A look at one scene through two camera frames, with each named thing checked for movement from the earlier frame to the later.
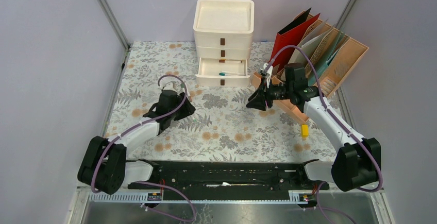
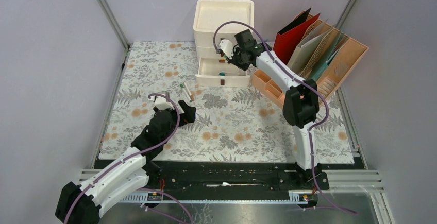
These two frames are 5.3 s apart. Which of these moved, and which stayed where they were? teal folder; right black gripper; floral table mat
Moved: right black gripper
Stayed: teal folder; floral table mat
